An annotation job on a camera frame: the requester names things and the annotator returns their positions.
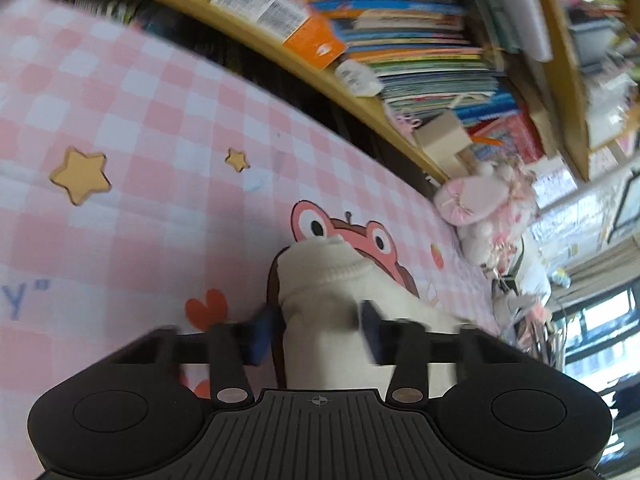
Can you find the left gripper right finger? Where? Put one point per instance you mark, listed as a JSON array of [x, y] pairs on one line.
[[402, 345]]

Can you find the row of colourful books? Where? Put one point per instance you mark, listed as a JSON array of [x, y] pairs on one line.
[[432, 57]]

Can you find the pink checkered table mat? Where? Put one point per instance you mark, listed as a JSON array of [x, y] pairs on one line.
[[137, 177]]

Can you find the pink white plush bunny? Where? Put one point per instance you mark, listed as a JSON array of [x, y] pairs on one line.
[[490, 209]]

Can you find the white charger on shelf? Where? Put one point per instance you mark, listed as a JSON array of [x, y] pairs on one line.
[[359, 79]]

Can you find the flat white orange box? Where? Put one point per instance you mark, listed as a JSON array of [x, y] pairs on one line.
[[294, 24]]

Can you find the white wooden bookshelf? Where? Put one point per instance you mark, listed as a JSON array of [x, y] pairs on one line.
[[541, 34]]

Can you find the beige pen holder box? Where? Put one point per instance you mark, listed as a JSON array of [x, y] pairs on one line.
[[443, 139]]

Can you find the cream t-shirt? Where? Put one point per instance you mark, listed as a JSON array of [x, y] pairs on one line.
[[317, 286]]

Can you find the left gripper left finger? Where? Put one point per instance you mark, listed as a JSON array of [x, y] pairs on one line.
[[231, 348]]

